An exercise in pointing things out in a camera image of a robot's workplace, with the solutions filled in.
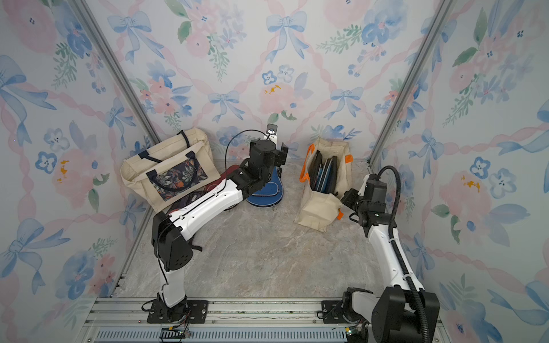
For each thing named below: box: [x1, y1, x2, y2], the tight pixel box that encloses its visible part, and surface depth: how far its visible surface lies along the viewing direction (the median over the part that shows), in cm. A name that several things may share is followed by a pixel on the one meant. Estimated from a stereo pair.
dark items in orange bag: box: [308, 150, 339, 194], surface depth 95 cm
